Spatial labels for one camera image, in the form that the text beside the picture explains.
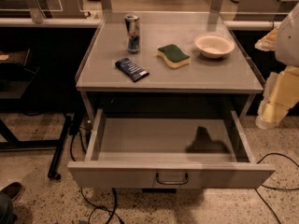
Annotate grey top drawer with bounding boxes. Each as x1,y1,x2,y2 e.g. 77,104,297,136
68,111,275,189

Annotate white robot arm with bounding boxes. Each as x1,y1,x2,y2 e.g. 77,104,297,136
255,5,299,130

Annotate white bowl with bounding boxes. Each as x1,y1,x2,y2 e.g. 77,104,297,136
194,34,235,59

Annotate brown shoe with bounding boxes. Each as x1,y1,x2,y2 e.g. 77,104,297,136
1,182,23,201

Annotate black floor cable left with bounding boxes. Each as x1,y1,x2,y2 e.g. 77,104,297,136
68,126,125,224

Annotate white horizontal rail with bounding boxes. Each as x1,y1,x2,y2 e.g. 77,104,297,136
0,18,281,31

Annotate silver blue energy drink can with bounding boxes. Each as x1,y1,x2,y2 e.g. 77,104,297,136
124,14,140,54

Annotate green yellow sponge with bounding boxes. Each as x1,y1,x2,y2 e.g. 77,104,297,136
157,44,191,68

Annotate grey drawer cabinet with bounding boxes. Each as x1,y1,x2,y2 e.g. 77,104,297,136
68,12,274,189

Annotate black floor cable right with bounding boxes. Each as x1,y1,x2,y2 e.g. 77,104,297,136
254,152,299,224

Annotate dark blue snack bar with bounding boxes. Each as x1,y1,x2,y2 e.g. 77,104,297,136
115,58,150,82

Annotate black side table frame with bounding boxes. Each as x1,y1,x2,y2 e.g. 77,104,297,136
0,49,71,180

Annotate black floor cable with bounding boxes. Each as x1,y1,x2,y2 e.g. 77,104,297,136
254,152,299,224
68,126,125,224

